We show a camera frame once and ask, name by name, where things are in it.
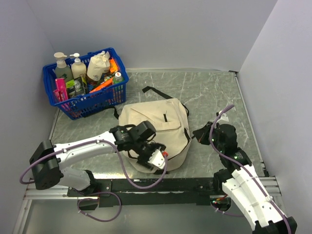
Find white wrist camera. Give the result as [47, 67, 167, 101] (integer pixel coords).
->
[148, 149, 168, 169]
[217, 113, 229, 124]

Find pink box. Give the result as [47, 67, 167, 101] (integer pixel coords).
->
[54, 78, 68, 102]

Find orange package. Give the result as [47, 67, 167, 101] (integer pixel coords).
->
[90, 58, 120, 93]

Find beige canvas backpack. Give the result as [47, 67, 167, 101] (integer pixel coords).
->
[118, 86, 191, 171]

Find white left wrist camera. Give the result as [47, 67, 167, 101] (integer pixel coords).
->
[148, 149, 168, 169]

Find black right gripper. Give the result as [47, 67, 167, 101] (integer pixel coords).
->
[193, 121, 225, 153]

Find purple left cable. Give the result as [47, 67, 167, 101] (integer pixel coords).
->
[19, 140, 169, 222]

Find cream pump bottle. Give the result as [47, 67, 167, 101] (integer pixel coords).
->
[70, 53, 87, 78]

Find black green box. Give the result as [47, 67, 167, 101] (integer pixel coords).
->
[66, 77, 89, 98]

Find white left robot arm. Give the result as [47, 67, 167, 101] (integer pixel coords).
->
[29, 121, 168, 196]

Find green pump bottle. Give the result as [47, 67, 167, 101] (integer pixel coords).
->
[54, 52, 73, 82]

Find blue plastic basket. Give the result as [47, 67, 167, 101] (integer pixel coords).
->
[42, 47, 129, 120]

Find beige cloth pouch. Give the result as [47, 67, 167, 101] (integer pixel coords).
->
[87, 51, 110, 81]

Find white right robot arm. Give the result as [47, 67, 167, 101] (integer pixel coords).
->
[193, 121, 297, 234]

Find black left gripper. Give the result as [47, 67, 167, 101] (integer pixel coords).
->
[133, 139, 166, 172]

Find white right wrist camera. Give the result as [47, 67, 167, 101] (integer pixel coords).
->
[217, 113, 229, 124]

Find aluminium rail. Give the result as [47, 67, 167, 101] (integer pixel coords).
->
[23, 176, 282, 201]

